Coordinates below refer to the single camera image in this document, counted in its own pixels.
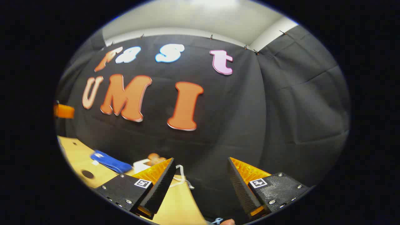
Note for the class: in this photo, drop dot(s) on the white toaster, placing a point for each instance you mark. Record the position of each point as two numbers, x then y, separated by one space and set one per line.
140 165

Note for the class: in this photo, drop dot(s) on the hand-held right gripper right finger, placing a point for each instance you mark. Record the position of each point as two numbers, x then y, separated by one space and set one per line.
240 187

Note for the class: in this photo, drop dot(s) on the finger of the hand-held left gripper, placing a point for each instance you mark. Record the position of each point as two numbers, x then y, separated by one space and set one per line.
64 111

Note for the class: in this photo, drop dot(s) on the black backdrop cloth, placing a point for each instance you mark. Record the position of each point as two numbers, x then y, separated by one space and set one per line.
234 109

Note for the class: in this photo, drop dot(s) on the brown bread slice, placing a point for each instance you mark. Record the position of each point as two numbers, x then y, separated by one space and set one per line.
154 158

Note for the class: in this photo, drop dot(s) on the dark round coaster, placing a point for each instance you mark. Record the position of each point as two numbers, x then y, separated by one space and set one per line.
87 174

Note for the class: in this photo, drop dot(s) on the blue towel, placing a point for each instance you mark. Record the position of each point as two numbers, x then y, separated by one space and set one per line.
109 162

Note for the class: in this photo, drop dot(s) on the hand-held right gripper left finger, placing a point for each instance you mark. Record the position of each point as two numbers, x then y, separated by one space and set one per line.
162 187

